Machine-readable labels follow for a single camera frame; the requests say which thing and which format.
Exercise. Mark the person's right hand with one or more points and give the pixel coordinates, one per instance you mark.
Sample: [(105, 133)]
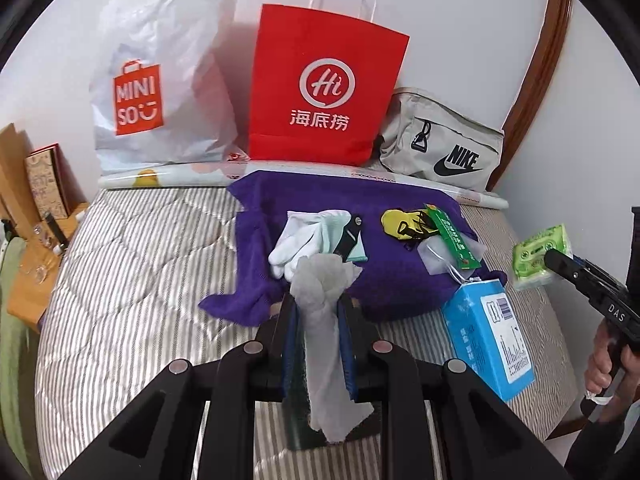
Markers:
[(599, 360)]

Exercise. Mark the green bedsheet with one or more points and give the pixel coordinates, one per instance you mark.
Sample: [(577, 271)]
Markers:
[(12, 385)]

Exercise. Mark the grey waist bag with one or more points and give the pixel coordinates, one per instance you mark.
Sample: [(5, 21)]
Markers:
[(400, 150)]

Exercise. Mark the grey white mesh cloth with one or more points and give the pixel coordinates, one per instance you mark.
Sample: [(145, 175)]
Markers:
[(322, 335)]

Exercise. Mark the patterned cardboard box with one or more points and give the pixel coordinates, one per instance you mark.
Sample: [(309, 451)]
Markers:
[(45, 185)]

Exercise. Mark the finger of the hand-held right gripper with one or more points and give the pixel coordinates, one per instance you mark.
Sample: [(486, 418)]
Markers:
[(565, 267), (600, 272)]

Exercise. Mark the green card packet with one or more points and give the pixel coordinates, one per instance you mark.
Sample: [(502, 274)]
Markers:
[(452, 240)]

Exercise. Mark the brown wooden door frame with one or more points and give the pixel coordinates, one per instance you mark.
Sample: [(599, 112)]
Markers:
[(540, 70)]

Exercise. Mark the white gloves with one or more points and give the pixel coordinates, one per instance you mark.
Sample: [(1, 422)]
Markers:
[(295, 247)]

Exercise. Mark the blue tissue pack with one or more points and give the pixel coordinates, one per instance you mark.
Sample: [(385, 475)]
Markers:
[(470, 330)]

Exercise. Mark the mint sock with black band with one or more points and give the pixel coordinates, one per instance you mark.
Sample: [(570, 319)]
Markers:
[(350, 235)]

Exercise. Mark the purple towel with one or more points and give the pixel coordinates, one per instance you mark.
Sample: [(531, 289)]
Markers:
[(395, 280)]

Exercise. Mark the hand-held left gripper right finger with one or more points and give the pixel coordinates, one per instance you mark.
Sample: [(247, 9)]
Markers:
[(348, 350)]

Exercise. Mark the rolled white printed paper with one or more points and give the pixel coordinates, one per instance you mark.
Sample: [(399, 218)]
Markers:
[(175, 176)]

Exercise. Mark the yellow and black sock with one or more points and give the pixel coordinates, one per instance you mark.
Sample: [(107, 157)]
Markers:
[(395, 222)]

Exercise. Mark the person's right forearm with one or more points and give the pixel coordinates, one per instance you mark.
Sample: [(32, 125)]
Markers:
[(610, 440)]

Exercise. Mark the clear plastic bag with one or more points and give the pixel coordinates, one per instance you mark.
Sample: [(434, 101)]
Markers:
[(435, 255)]

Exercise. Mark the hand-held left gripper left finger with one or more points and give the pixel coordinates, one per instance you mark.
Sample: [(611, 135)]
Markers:
[(289, 350)]

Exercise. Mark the striped mattress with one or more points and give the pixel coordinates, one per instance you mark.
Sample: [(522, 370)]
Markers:
[(150, 285)]

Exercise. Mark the red paper shopping bag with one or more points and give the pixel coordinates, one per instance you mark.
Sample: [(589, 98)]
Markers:
[(280, 60)]

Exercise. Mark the green tissue pack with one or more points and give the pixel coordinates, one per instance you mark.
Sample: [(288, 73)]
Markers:
[(535, 255)]

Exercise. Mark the wooden bedside shelf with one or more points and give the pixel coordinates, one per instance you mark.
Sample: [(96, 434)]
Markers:
[(30, 295)]

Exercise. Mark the wooden headboard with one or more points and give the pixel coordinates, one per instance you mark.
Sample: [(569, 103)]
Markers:
[(12, 170)]

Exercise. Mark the white plastic shopping bag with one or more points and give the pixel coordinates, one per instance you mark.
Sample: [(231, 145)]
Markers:
[(175, 60)]

